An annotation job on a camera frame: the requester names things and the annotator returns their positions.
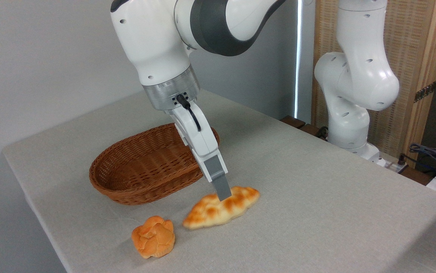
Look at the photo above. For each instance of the round bread roll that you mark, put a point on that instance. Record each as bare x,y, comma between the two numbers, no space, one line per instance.
153,238

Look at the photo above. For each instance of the metal screen hinge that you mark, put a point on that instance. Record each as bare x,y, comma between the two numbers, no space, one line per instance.
425,91

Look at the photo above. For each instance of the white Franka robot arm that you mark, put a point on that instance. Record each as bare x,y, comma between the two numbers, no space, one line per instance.
153,41

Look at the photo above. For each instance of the wooden rattan folding screen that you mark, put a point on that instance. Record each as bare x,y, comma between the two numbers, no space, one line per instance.
415,41

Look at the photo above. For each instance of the long braided bread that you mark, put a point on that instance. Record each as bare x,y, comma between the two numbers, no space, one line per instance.
218,210

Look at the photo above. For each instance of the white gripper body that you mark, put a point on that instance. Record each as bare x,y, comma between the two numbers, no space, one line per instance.
199,138

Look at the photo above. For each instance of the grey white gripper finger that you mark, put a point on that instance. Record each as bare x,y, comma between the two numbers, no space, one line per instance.
218,174

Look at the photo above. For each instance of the brown wicker basket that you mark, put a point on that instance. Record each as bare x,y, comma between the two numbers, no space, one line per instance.
142,167

